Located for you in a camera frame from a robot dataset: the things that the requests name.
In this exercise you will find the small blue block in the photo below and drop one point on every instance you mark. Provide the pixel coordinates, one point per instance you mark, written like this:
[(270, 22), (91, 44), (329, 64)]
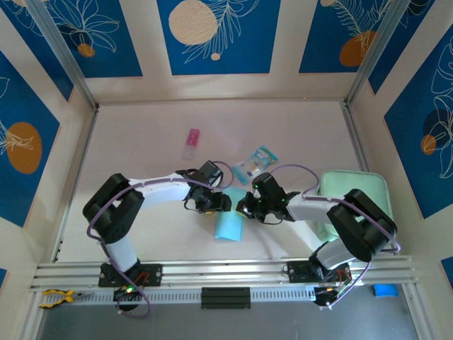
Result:
[(385, 291)]

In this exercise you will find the aluminium mounting rail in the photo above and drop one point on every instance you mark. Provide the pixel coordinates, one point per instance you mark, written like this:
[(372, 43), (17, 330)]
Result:
[(219, 271)]

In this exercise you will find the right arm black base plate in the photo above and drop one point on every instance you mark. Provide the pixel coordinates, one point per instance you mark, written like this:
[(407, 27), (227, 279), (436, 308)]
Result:
[(299, 271)]

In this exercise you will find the blue white snack packet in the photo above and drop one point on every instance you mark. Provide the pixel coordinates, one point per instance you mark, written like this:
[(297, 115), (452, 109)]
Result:
[(255, 163)]

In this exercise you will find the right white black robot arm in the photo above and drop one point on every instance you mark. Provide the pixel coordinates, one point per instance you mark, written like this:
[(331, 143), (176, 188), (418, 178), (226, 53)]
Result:
[(308, 211)]

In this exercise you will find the light blue cloth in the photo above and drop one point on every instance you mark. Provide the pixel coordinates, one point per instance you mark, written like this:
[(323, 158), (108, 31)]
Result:
[(228, 226)]

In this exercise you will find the aluminium table edge rail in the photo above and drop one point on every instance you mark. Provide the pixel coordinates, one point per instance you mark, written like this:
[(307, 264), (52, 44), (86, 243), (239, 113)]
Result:
[(83, 159), (355, 141)]

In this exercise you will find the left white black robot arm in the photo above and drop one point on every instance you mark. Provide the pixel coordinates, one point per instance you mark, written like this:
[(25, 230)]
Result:
[(163, 195)]

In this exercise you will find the yellow black pliers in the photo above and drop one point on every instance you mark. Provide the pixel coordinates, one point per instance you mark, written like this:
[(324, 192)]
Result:
[(69, 295)]

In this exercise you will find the mint green zip pouch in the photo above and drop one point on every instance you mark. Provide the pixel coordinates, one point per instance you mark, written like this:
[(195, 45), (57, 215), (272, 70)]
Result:
[(354, 178)]

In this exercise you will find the black ribbed block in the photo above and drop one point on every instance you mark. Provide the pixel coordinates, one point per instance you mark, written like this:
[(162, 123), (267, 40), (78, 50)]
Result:
[(226, 297)]

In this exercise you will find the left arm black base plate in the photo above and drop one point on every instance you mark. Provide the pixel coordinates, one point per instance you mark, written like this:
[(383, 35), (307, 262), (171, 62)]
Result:
[(152, 274)]

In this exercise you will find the clear bottle with pink cap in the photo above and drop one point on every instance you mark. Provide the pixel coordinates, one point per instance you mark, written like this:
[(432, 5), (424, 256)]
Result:
[(191, 141)]

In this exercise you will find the aluminium frame post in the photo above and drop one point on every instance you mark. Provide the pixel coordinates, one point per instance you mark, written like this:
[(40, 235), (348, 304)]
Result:
[(375, 46), (60, 46)]

